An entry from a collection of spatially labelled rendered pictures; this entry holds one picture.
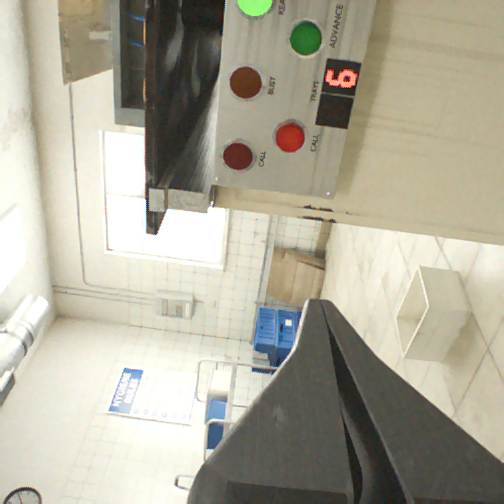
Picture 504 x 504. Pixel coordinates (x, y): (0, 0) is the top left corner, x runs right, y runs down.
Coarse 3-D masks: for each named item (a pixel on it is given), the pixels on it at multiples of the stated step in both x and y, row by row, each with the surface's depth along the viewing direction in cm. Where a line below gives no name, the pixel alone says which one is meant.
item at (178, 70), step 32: (160, 0) 45; (160, 32) 47; (192, 32) 65; (160, 64) 49; (192, 64) 69; (160, 96) 51; (192, 96) 73; (160, 128) 54; (160, 160) 56; (160, 224) 62
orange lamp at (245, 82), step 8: (240, 72) 48; (248, 72) 48; (256, 72) 48; (232, 80) 49; (240, 80) 49; (248, 80) 49; (256, 80) 48; (232, 88) 49; (240, 88) 49; (248, 88) 49; (256, 88) 49; (240, 96) 49; (248, 96) 49
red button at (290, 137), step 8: (280, 128) 51; (288, 128) 50; (296, 128) 50; (280, 136) 51; (288, 136) 51; (296, 136) 51; (304, 136) 51; (280, 144) 51; (288, 144) 51; (296, 144) 51
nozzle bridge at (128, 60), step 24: (120, 0) 111; (144, 0) 118; (120, 24) 114; (120, 48) 117; (144, 48) 125; (120, 72) 120; (144, 72) 128; (120, 96) 124; (120, 120) 128; (144, 120) 127
